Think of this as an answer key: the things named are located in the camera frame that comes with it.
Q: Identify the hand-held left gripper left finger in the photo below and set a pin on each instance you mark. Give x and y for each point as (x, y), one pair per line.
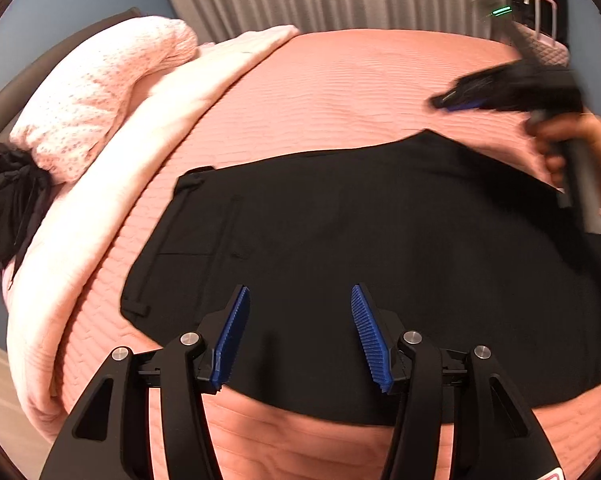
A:
(233, 332)

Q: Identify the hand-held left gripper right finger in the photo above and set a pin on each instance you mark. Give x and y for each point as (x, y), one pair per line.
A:
(368, 332)

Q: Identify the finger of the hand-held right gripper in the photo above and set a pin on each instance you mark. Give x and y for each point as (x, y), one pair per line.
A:
(458, 100)

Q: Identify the black pants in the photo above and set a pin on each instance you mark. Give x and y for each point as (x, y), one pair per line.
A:
(330, 220)

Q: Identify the person's right hand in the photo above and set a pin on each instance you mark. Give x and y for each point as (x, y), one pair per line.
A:
(597, 140)

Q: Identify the pink suitcase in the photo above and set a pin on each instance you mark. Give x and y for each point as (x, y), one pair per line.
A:
(542, 45)

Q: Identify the pink quilted bedspread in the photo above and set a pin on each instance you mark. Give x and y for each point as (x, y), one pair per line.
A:
(340, 95)

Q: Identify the pale pink duvet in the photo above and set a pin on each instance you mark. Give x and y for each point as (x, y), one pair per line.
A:
(185, 95)

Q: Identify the black crumpled cloth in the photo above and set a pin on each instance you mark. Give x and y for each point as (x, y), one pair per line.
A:
(8, 200)

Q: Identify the pink floral pillow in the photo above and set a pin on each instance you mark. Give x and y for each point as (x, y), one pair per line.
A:
(100, 95)

